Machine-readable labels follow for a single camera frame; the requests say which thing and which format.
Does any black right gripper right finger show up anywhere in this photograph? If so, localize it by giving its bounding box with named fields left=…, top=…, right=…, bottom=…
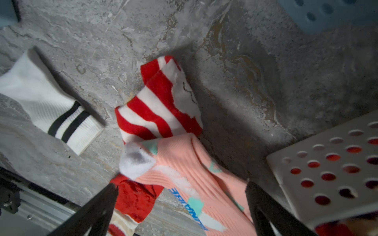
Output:
left=246, top=182, right=316, bottom=236

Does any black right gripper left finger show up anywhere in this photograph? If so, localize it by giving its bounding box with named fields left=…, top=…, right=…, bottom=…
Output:
left=49, top=183, right=118, bottom=236

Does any pink sock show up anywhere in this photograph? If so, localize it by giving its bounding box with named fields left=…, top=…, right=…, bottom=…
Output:
left=119, top=133, right=257, bottom=236

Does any red white striped sock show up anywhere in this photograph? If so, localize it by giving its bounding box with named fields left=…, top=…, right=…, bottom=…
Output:
left=107, top=56, right=203, bottom=236

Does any white perforated basket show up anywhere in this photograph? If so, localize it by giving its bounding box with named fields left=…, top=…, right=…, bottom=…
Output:
left=266, top=111, right=378, bottom=229

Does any light blue right basket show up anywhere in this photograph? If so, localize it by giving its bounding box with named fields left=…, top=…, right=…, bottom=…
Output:
left=278, top=0, right=378, bottom=33

